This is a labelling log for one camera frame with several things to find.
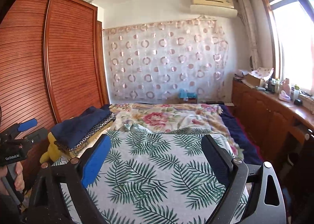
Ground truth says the black ring-patterned folded cloth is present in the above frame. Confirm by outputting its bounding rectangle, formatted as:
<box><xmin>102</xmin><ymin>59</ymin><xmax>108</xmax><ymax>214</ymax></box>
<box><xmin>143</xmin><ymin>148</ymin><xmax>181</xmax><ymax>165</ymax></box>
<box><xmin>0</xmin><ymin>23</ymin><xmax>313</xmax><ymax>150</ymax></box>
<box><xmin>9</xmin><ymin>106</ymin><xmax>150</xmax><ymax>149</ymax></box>
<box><xmin>55</xmin><ymin>112</ymin><xmax>117</xmax><ymax>156</ymax></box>

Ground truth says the wooden framed window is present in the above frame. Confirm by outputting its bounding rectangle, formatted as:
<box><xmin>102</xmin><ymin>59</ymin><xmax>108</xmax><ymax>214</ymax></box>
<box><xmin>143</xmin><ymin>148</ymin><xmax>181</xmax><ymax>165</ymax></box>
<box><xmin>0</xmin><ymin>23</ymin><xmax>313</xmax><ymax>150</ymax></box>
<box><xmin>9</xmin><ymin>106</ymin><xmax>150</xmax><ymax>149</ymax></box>
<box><xmin>259</xmin><ymin>0</ymin><xmax>314</xmax><ymax>93</ymax></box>

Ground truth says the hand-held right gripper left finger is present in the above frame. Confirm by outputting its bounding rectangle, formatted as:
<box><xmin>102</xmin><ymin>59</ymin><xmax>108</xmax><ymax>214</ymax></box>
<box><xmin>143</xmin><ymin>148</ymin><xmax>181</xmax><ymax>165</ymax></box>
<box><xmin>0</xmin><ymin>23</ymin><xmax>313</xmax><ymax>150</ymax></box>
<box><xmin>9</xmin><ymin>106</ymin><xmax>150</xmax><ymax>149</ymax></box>
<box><xmin>27</xmin><ymin>134</ymin><xmax>112</xmax><ymax>224</ymax></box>

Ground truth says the green leaf print sheet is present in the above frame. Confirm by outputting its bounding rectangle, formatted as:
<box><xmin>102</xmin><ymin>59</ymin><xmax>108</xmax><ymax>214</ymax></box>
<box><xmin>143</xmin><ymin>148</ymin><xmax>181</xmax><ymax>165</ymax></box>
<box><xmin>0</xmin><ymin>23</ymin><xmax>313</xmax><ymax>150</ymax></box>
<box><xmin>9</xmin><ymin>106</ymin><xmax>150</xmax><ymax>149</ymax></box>
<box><xmin>50</xmin><ymin>123</ymin><xmax>249</xmax><ymax>224</ymax></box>

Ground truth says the person's left hand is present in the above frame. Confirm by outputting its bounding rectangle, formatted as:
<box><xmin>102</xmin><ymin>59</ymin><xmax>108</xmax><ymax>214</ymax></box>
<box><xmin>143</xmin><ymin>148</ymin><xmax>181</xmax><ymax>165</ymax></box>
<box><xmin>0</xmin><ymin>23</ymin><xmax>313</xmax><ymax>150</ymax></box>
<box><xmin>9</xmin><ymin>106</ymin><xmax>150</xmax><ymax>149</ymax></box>
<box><xmin>0</xmin><ymin>163</ymin><xmax>25</xmax><ymax>191</ymax></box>

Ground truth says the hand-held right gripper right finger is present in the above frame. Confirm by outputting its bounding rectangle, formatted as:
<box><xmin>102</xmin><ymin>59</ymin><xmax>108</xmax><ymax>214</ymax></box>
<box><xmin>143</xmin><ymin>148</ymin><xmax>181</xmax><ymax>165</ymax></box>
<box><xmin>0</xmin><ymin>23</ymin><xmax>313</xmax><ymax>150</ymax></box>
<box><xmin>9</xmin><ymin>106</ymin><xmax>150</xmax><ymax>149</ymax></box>
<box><xmin>201</xmin><ymin>134</ymin><xmax>288</xmax><ymax>224</ymax></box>

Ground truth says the pink dotted cloth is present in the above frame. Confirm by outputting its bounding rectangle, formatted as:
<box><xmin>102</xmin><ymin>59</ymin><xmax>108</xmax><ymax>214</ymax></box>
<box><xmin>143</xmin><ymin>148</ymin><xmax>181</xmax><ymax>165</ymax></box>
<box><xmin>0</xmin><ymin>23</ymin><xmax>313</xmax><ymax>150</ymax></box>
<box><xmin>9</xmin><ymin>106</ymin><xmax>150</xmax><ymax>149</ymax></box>
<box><xmin>250</xmin><ymin>67</ymin><xmax>274</xmax><ymax>80</ymax></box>

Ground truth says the cream wall air conditioner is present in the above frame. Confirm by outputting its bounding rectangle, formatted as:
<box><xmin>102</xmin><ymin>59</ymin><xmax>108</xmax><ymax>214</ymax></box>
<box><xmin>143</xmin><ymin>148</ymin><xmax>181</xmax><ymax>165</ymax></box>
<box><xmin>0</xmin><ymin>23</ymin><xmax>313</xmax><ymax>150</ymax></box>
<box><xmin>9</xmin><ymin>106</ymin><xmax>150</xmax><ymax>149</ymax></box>
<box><xmin>190</xmin><ymin>0</ymin><xmax>238</xmax><ymax>17</ymax></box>

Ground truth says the pink plastic container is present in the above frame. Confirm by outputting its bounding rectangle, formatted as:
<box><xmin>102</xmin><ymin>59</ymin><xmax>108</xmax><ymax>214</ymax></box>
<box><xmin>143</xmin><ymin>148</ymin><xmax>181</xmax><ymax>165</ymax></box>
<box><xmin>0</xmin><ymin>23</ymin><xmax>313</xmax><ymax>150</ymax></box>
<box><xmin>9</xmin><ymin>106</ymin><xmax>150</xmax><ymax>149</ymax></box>
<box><xmin>278</xmin><ymin>91</ymin><xmax>291</xmax><ymax>102</ymax></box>

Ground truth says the white window curtain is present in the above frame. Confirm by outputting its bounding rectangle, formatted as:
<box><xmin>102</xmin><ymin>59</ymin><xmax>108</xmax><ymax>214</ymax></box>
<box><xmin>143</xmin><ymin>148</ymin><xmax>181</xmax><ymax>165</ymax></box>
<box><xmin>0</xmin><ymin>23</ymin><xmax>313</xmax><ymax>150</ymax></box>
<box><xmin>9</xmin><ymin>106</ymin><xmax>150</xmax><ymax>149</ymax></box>
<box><xmin>237</xmin><ymin>0</ymin><xmax>261</xmax><ymax>70</ymax></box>

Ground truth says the black chair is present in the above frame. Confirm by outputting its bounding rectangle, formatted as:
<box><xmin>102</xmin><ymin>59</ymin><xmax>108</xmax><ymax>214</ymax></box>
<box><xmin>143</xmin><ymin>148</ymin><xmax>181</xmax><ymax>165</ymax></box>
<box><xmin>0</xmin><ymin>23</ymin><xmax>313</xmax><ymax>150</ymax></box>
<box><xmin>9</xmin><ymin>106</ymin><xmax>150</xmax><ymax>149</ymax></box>
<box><xmin>280</xmin><ymin>126</ymin><xmax>314</xmax><ymax>190</ymax></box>

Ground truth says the navy blanket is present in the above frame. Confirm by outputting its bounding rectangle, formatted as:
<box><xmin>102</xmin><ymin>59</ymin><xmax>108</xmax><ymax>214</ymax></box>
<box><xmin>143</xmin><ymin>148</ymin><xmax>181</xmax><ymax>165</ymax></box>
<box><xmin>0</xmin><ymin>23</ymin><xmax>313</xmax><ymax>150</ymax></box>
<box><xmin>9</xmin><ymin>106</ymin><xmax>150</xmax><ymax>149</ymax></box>
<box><xmin>218</xmin><ymin>104</ymin><xmax>265</xmax><ymax>166</ymax></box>

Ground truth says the long wooden sideboard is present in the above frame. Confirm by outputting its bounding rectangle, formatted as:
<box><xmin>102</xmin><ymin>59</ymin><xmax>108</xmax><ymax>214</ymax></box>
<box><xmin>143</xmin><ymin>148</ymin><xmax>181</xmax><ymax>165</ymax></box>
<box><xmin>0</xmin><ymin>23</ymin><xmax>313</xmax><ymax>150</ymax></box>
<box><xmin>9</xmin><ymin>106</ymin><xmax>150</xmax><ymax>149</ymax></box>
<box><xmin>232</xmin><ymin>79</ymin><xmax>314</xmax><ymax>167</ymax></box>

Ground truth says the yellow plush toy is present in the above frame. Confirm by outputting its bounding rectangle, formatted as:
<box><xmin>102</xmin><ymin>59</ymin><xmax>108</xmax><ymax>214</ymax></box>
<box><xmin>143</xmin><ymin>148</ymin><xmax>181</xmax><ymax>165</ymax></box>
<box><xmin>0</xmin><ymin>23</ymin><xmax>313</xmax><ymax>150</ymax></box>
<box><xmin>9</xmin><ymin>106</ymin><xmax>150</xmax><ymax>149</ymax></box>
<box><xmin>39</xmin><ymin>131</ymin><xmax>74</xmax><ymax>164</ymax></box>

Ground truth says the circle-patterned sheer curtain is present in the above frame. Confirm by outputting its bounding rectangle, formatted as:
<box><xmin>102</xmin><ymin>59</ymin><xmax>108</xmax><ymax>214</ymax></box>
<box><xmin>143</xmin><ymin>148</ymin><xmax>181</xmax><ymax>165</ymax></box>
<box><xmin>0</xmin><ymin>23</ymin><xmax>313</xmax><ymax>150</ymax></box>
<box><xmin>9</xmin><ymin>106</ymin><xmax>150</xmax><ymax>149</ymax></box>
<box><xmin>102</xmin><ymin>18</ymin><xmax>229</xmax><ymax>101</ymax></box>

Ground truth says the blue toy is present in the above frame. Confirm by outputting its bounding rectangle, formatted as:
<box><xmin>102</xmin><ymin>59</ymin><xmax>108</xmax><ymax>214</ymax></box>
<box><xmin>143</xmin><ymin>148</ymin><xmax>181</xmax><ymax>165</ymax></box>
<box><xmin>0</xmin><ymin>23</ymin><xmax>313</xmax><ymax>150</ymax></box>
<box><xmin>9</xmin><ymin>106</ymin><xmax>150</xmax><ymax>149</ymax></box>
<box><xmin>178</xmin><ymin>88</ymin><xmax>198</xmax><ymax>100</ymax></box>

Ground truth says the floral blanket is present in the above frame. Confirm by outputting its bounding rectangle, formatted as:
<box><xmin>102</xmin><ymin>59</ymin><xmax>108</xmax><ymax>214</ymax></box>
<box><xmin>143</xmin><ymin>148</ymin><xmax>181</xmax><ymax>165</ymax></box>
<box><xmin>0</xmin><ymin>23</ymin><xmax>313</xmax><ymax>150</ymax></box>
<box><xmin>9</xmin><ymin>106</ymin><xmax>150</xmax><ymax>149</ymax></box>
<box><xmin>109</xmin><ymin>103</ymin><xmax>244</xmax><ymax>159</ymax></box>

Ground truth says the navy printed t-shirt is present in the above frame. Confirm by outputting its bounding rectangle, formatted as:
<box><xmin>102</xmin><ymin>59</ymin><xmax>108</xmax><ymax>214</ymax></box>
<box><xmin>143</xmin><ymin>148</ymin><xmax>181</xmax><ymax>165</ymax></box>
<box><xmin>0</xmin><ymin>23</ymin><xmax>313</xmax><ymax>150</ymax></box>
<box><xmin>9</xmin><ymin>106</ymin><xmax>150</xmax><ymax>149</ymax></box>
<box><xmin>51</xmin><ymin>106</ymin><xmax>111</xmax><ymax>148</ymax></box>

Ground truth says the cardboard box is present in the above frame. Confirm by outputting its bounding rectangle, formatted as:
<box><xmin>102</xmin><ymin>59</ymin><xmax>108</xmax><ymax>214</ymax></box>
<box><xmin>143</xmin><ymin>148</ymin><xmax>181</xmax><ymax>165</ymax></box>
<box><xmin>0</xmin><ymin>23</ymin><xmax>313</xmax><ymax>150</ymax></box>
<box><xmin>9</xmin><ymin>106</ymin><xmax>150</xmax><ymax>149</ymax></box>
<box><xmin>245</xmin><ymin>74</ymin><xmax>265</xmax><ymax>89</ymax></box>

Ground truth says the brown slatted wooden wardrobe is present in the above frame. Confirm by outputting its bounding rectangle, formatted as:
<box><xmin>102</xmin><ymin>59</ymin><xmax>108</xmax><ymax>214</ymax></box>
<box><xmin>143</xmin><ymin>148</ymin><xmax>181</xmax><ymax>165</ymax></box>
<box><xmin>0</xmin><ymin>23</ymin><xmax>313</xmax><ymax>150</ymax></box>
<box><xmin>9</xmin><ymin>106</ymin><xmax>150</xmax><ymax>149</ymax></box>
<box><xmin>0</xmin><ymin>0</ymin><xmax>110</xmax><ymax>142</ymax></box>

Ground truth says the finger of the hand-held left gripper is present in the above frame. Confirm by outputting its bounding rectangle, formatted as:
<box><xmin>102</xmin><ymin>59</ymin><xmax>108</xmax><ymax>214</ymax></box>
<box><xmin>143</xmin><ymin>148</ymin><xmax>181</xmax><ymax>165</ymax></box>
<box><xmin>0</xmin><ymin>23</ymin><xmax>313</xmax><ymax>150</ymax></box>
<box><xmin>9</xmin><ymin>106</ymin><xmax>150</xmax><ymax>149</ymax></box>
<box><xmin>8</xmin><ymin>118</ymin><xmax>38</xmax><ymax>137</ymax></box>
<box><xmin>25</xmin><ymin>127</ymin><xmax>49</xmax><ymax>147</ymax></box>

